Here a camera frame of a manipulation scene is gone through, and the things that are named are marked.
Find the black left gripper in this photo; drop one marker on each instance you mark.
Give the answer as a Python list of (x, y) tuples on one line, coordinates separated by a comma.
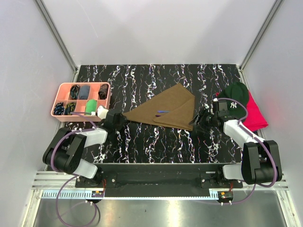
[(122, 119)]

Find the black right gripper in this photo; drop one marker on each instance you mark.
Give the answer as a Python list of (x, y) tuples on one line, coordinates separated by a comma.
[(194, 121)]

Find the brown fabric napkin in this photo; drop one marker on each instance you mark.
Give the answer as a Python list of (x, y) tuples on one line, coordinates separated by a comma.
[(177, 99)]

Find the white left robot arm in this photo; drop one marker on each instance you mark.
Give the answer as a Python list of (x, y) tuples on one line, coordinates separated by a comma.
[(64, 153)]

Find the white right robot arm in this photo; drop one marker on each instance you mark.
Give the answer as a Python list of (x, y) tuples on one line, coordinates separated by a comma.
[(260, 163)]

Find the black yellow patterned roll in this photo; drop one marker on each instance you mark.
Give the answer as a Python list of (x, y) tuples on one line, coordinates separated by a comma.
[(70, 107)]

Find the black multicolour patterned roll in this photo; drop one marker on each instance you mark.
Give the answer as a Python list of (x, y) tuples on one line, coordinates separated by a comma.
[(74, 92)]

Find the black blue patterned roll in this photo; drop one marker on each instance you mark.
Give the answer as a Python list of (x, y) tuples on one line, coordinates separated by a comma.
[(59, 109)]

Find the dark paisley rolled cloth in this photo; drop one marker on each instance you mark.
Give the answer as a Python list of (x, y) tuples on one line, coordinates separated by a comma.
[(103, 91)]

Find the green rolled cloth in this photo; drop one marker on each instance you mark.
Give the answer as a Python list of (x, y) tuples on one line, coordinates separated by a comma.
[(91, 106)]

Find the dark green baseball cap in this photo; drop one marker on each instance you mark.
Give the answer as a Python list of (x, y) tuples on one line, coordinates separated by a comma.
[(239, 92)]

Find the grey-blue rolled cloth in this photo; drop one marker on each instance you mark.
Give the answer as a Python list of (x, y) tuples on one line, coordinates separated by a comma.
[(84, 92)]

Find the pink divided organizer tray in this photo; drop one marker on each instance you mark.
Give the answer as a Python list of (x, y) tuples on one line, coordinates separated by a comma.
[(63, 95)]

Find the pink red folded cloth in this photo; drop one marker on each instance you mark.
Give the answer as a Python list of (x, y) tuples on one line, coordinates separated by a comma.
[(255, 120)]

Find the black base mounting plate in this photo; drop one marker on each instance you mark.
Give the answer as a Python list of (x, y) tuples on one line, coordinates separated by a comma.
[(157, 181)]

